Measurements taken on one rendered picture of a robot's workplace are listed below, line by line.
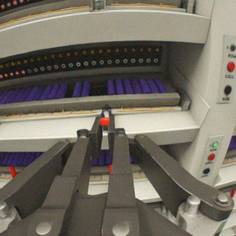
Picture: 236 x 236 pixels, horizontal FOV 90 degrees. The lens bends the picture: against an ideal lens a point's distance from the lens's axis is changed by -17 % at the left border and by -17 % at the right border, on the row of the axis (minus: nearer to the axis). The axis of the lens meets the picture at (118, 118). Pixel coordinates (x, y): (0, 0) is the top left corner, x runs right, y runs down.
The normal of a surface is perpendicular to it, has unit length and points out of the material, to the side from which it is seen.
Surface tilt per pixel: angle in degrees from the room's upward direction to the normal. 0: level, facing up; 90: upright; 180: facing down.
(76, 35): 111
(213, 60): 90
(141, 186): 21
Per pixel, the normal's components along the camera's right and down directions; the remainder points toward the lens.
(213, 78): 0.05, 0.39
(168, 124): -0.03, -0.72
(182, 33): 0.07, 0.69
